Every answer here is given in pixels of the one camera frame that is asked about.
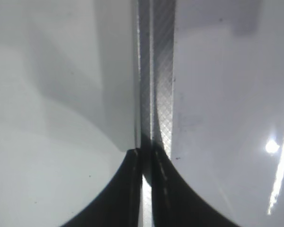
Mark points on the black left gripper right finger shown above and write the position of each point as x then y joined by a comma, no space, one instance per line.
174,203

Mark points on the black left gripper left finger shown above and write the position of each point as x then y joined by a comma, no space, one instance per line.
118,204

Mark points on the white board with aluminium frame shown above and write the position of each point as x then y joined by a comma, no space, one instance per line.
212,96

